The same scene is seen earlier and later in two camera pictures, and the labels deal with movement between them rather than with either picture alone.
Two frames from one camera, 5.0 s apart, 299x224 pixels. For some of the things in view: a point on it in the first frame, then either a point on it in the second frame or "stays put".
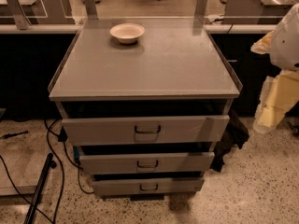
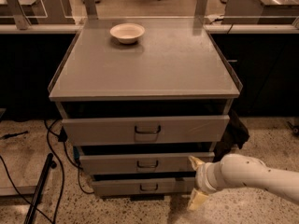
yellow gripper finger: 263,44 -> 195,162
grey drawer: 143,162 stays put
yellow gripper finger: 279,92 -> 196,200
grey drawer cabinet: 149,115 stays put
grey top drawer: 149,130 stays put
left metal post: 21,19 stays put
